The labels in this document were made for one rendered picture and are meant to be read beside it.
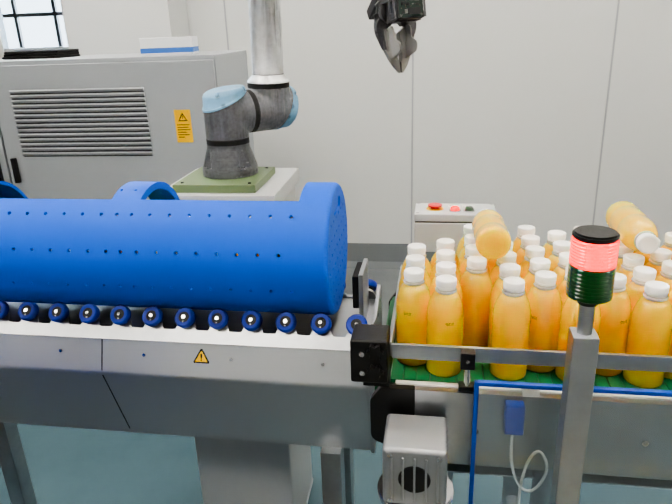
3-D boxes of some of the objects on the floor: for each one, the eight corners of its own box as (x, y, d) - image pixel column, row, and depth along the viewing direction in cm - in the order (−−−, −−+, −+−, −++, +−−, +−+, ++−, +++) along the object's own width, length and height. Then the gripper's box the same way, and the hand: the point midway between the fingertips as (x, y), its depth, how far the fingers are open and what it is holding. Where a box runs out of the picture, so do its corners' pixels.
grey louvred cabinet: (-61, 299, 390) (-129, 61, 340) (267, 308, 359) (246, 49, 309) (-134, 340, 340) (-225, 68, 290) (241, 355, 309) (211, 54, 259)
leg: (36, 551, 196) (-9, 382, 174) (53, 553, 195) (9, 383, 173) (25, 566, 190) (-23, 393, 169) (42, 568, 189) (-4, 394, 168)
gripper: (383, -45, 115) (394, 71, 120) (426, -47, 118) (435, 67, 123) (365, -34, 123) (376, 75, 128) (405, -36, 126) (415, 71, 131)
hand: (398, 66), depth 128 cm, fingers closed
